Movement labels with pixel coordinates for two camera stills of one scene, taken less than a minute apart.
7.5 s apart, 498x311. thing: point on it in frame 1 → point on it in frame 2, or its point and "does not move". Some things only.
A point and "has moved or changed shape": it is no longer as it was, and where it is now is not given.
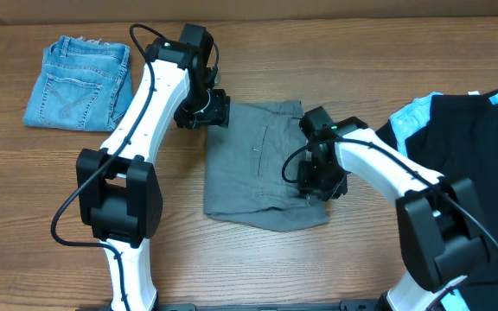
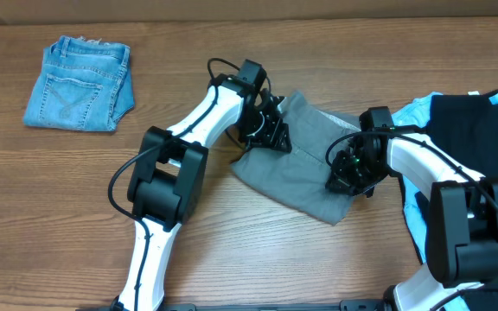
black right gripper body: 322,179 → 360,174
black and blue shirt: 480,136 does not move
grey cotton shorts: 245,168 has moved or changed shape
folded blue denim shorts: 83,85 does not move
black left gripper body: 203,106 → 260,130
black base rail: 345,306 does not move
